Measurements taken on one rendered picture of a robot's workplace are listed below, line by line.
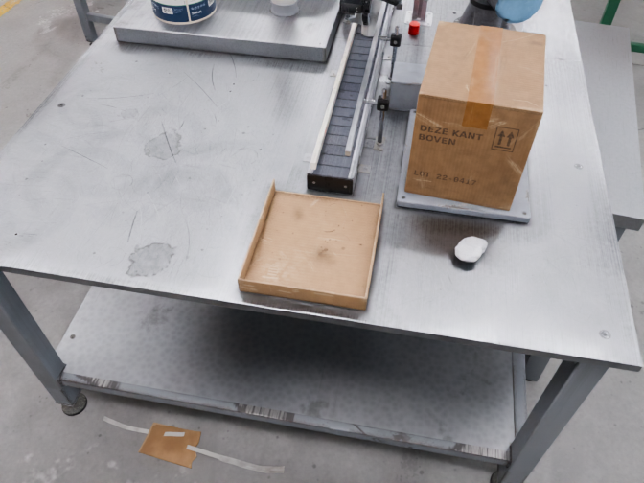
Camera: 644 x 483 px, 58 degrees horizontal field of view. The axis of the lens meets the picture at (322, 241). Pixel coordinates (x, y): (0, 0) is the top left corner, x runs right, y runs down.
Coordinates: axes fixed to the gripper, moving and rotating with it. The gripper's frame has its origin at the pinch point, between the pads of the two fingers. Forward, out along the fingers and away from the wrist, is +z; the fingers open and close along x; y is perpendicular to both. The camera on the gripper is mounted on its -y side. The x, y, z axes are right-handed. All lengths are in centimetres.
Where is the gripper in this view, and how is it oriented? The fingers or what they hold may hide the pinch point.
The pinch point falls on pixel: (368, 22)
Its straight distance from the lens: 181.9
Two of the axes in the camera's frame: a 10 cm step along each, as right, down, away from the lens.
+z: 0.9, 2.0, 9.7
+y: -9.8, -1.4, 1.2
